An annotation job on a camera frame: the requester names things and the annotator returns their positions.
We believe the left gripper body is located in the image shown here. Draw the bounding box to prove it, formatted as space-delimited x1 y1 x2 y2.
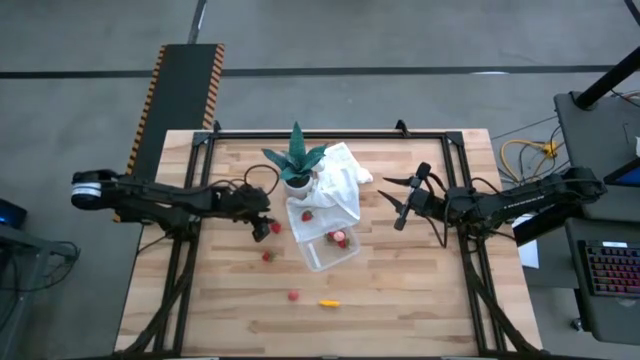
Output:
233 183 272 221

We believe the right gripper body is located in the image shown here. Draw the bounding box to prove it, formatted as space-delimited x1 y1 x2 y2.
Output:
393 162 446 230

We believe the clear plastic tupperware container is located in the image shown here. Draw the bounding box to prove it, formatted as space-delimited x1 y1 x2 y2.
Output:
298 223 362 274

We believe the white plant pot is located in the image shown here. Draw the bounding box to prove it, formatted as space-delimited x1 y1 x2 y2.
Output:
283 172 316 200

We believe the white cloth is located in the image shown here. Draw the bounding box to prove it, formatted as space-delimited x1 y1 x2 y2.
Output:
284 141 374 244

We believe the green snake plant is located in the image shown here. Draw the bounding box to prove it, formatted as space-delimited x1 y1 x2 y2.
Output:
262 121 329 182

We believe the white paper sheet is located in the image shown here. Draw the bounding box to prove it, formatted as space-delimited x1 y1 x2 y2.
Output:
512 213 541 270

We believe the black ramp with hazard stripes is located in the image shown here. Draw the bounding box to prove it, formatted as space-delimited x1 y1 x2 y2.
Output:
113 43 226 224

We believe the grey desk with pole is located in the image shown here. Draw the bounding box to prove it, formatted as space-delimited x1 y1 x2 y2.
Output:
553 91 640 224

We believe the grey desk with keyboard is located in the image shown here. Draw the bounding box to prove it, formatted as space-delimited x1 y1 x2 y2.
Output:
564 217 640 346

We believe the backlit rainbow keyboard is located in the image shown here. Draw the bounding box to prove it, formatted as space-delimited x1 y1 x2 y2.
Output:
577 239 640 299

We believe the laptop with blue screen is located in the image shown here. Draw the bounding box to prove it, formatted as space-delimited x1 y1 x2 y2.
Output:
602 158 640 189

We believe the black pole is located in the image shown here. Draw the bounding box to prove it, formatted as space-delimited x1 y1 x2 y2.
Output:
573 45 640 110

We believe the grey metal cart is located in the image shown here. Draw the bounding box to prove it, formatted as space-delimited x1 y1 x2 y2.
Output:
0 222 81 360

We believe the blue lit device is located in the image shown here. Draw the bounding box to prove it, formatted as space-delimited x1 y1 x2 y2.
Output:
0 198 29 231

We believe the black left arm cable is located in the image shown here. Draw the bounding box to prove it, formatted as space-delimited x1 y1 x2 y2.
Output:
243 163 281 197

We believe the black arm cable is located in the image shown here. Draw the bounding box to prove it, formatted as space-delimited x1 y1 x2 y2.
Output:
422 172 501 250
243 163 281 197

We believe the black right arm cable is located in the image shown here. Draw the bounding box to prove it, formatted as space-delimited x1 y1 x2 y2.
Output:
422 172 501 250

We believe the black aluminium table frame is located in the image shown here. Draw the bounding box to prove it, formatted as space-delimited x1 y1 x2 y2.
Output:
114 119 546 360

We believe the yellow cable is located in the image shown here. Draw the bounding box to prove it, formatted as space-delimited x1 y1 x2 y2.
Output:
499 138 560 184

